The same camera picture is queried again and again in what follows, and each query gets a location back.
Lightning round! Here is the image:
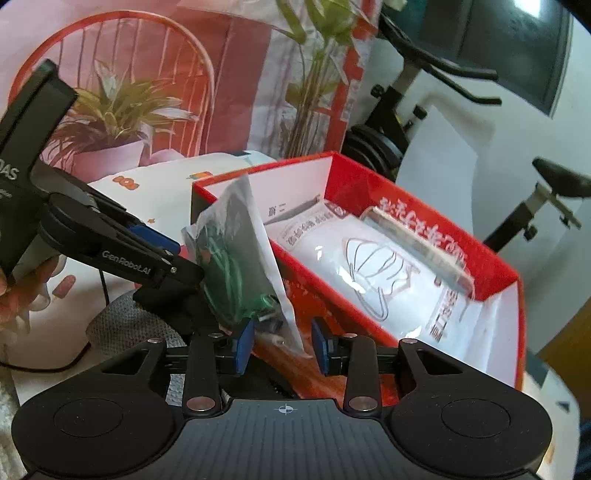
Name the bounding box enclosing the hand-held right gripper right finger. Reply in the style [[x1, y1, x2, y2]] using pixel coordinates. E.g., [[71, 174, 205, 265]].
[[310, 318, 468, 419]]

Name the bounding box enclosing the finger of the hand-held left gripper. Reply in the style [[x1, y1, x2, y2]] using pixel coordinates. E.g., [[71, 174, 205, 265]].
[[85, 191, 181, 254], [76, 216, 205, 291]]

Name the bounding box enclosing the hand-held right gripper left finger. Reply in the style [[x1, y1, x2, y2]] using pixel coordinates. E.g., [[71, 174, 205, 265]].
[[99, 318, 256, 419]]

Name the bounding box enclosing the black cloth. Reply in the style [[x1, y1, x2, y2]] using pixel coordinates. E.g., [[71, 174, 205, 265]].
[[133, 284, 232, 339]]

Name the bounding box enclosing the clear bag with green cable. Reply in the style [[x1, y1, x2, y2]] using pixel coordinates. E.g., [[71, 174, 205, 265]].
[[181, 173, 306, 359]]

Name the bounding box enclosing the red cardboard box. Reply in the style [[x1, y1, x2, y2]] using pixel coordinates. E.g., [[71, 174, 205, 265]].
[[191, 151, 528, 403]]

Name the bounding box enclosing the person's left hand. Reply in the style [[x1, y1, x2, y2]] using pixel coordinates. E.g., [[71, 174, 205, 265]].
[[0, 256, 61, 334]]

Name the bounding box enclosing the white plastic packet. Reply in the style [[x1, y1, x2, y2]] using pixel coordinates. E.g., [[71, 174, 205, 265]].
[[267, 198, 477, 343]]

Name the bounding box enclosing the pink plant printed backdrop cloth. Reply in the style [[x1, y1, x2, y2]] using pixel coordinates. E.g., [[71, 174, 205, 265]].
[[0, 0, 385, 186]]

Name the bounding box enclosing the black exercise bike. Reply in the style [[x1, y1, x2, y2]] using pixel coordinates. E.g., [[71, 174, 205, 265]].
[[341, 14, 591, 254]]

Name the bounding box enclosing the white board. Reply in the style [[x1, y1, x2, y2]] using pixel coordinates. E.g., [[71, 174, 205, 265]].
[[394, 104, 509, 243]]

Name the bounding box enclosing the dark framed window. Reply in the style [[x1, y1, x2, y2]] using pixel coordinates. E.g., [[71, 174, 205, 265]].
[[379, 0, 574, 117]]

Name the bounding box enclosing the thin black cable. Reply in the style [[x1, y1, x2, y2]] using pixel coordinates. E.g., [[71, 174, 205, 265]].
[[0, 268, 112, 374]]

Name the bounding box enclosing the wooden door frame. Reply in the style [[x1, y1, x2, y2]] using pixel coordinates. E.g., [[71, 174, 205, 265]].
[[538, 305, 591, 371]]

